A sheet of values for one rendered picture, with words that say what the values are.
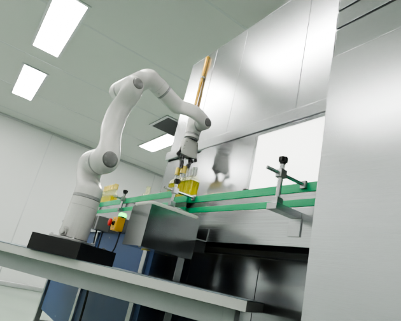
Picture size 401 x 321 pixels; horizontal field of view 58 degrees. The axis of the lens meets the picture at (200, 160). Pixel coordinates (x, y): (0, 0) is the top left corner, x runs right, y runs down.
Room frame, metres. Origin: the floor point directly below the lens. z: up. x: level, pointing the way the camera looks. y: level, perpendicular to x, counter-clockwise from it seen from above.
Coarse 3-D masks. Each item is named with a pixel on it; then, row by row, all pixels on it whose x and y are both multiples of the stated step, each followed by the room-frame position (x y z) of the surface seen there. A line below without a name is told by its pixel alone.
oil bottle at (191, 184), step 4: (188, 176) 1.75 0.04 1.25; (192, 176) 1.73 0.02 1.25; (196, 176) 1.75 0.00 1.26; (188, 180) 1.74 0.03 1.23; (192, 180) 1.73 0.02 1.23; (196, 180) 1.74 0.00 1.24; (188, 184) 1.73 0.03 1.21; (192, 184) 1.73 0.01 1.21; (196, 184) 1.74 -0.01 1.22; (184, 188) 1.76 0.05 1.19; (188, 188) 1.73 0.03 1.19; (192, 188) 1.73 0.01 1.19; (196, 188) 1.74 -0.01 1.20; (184, 192) 1.75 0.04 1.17; (188, 192) 1.73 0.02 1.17; (192, 192) 1.74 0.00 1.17; (196, 192) 1.75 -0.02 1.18
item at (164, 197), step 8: (160, 192) 1.72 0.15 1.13; (168, 192) 1.65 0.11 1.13; (128, 200) 2.06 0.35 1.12; (136, 200) 1.95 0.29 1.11; (144, 200) 1.86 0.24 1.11; (152, 200) 1.79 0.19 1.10; (160, 200) 1.71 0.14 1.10; (168, 200) 1.64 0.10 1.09; (104, 208) 2.38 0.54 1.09; (112, 208) 2.25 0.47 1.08; (128, 208) 2.03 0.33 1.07
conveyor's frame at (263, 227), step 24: (216, 216) 1.42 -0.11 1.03; (240, 216) 1.30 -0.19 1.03; (264, 216) 1.19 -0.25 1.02; (312, 216) 1.02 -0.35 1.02; (96, 240) 2.32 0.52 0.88; (216, 240) 1.40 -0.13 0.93; (240, 240) 1.28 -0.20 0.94; (264, 240) 1.18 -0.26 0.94; (288, 240) 1.09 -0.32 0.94; (144, 264) 1.68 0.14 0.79
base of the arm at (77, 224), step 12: (72, 204) 1.52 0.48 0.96; (84, 204) 1.51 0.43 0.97; (96, 204) 1.55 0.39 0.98; (72, 216) 1.51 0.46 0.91; (84, 216) 1.52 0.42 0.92; (60, 228) 1.51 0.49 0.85; (72, 228) 1.51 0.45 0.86; (84, 228) 1.53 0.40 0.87; (72, 240) 1.48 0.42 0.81; (84, 240) 1.55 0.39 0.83
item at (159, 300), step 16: (0, 256) 1.64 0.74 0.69; (16, 256) 1.60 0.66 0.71; (32, 272) 1.56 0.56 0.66; (48, 272) 1.53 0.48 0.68; (64, 272) 1.50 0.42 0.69; (80, 272) 1.47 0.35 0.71; (80, 288) 1.46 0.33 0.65; (96, 288) 1.43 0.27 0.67; (112, 288) 1.40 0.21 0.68; (128, 288) 1.38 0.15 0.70; (144, 288) 1.35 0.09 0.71; (144, 304) 1.35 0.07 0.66; (160, 304) 1.32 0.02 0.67; (176, 304) 1.30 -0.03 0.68; (192, 304) 1.28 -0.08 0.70; (208, 304) 1.26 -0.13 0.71; (208, 320) 1.25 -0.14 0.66; (224, 320) 1.23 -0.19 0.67
